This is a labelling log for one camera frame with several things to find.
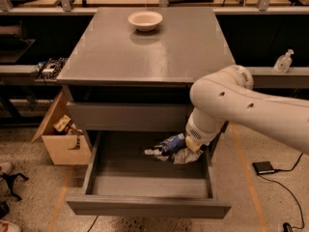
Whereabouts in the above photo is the white bowl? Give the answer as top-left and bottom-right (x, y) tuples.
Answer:
(128, 11), (163, 32)

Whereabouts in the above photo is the grey drawer cabinet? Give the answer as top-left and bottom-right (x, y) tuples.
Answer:
(56, 7), (237, 160)

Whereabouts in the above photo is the black white patterned notebook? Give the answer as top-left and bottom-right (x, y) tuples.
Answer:
(37, 57), (67, 80)

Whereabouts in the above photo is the black foot pedal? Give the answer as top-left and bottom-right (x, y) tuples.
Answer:
(252, 161), (275, 175)

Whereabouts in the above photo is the clear sanitizer bottle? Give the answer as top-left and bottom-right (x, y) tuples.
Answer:
(273, 49), (294, 73)

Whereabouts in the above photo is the cardboard box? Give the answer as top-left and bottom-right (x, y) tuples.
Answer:
(31, 91), (92, 165)

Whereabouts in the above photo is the black tripod stand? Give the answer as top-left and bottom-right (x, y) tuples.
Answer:
(0, 173), (29, 201)

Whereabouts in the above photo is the open grey middle drawer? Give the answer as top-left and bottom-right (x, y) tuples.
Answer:
(67, 131), (231, 218)

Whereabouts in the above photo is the yellow tool in box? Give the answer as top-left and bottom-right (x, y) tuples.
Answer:
(53, 115), (70, 132)

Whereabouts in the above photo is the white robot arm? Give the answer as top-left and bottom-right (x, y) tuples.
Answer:
(186, 65), (309, 154)

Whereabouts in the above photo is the blue chip bag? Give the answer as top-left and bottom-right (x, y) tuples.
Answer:
(144, 132), (206, 164)

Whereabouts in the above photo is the closed grey upper drawer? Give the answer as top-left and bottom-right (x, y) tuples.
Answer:
(67, 101), (193, 131)

